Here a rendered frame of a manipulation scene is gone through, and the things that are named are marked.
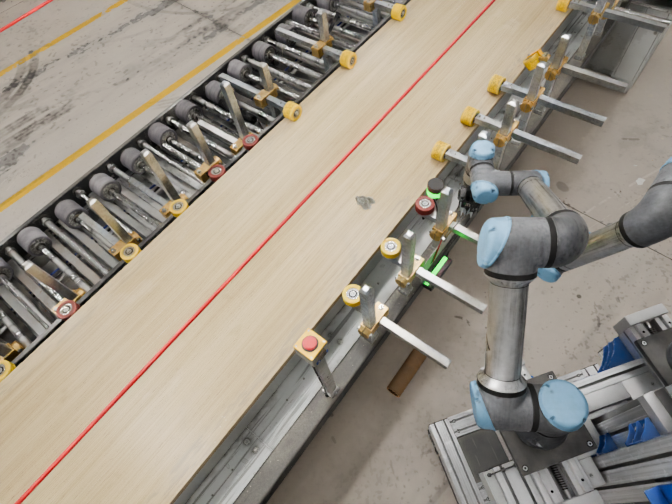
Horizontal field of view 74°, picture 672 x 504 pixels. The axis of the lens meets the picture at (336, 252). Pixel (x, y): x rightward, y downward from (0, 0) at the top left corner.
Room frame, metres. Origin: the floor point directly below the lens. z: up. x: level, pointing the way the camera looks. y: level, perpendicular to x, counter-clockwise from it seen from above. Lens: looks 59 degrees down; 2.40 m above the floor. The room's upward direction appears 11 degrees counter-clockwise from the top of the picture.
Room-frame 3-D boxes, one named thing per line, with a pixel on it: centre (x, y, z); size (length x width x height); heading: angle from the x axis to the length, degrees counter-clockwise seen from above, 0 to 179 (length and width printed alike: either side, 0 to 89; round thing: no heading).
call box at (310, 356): (0.45, 0.12, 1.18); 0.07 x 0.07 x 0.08; 43
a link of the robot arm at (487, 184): (0.80, -0.50, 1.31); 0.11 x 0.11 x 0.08; 76
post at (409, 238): (0.79, -0.25, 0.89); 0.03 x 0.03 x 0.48; 43
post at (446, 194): (0.96, -0.44, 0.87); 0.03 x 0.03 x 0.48; 43
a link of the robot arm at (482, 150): (0.90, -0.50, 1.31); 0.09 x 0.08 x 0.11; 166
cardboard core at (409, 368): (0.64, -0.26, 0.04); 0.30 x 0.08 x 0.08; 133
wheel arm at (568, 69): (1.57, -1.29, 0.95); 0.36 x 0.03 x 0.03; 43
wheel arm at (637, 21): (1.95, -1.62, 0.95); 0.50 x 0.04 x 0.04; 43
